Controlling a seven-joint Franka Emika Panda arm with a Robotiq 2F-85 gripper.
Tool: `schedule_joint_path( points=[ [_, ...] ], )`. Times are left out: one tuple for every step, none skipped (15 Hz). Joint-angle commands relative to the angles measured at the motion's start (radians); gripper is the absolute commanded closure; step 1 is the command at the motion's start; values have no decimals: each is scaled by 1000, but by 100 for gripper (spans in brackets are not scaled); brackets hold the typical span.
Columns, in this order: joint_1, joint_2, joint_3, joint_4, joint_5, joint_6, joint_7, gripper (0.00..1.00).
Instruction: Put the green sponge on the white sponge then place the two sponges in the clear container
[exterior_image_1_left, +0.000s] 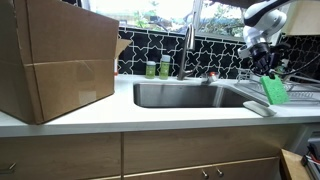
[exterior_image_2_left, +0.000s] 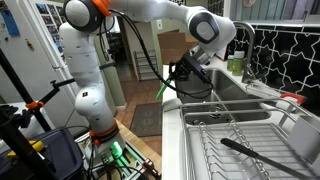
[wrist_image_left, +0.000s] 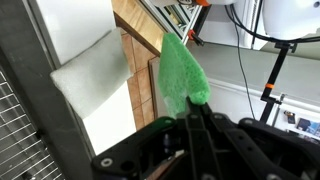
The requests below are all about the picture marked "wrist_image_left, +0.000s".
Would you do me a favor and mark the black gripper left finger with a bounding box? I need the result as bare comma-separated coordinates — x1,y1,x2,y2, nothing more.
91,116,193,180

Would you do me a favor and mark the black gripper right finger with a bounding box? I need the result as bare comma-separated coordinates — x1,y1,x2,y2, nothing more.
185,96,320,180

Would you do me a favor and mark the white sponge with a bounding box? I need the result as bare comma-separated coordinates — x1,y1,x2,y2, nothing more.
49,27,133,121

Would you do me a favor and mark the green sponge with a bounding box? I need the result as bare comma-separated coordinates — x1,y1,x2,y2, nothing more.
157,32,212,120

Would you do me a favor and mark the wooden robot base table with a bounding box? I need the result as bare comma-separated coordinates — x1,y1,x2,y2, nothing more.
111,0,168,58

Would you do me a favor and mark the white refrigerator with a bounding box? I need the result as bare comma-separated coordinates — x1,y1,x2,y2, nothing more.
186,39,320,144

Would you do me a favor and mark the black stand with orange clamp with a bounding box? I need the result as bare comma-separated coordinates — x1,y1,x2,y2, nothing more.
259,40,298,125

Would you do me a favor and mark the photo sheet on fridge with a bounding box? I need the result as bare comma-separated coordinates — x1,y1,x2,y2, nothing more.
283,109,320,142

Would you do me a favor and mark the steel sink grid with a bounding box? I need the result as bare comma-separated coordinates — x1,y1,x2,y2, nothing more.
0,71,66,180

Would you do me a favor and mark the red-handled clamp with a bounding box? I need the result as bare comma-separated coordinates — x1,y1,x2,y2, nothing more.
187,29,205,46

